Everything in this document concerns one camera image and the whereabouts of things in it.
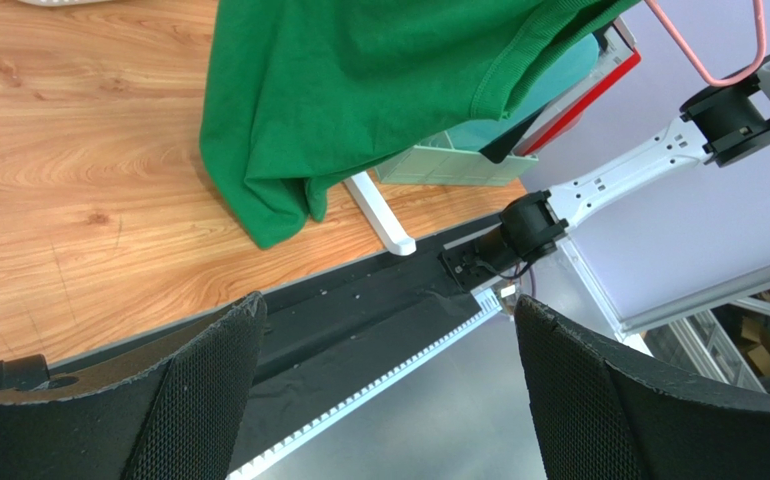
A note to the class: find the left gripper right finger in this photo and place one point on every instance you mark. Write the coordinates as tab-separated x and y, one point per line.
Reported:
602	410

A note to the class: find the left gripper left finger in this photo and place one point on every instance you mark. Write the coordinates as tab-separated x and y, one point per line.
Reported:
170	409

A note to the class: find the green tank top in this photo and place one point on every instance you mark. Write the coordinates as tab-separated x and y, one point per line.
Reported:
301	95

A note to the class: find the pink wire hanger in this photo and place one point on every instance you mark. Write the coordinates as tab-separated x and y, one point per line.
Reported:
724	41

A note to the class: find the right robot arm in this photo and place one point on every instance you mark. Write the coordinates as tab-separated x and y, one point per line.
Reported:
718	125

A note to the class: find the white clothes rack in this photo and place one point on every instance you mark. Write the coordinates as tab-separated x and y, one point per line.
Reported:
380	216

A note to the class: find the green plastic crate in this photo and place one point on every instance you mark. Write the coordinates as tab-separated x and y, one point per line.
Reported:
434	161

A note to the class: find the teal cutting mat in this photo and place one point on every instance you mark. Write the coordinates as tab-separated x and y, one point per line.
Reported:
569	69

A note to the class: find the white perforated plastic basket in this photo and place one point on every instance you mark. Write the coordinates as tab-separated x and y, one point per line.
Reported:
60	3

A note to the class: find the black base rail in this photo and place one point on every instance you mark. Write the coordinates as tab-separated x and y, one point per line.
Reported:
329	339

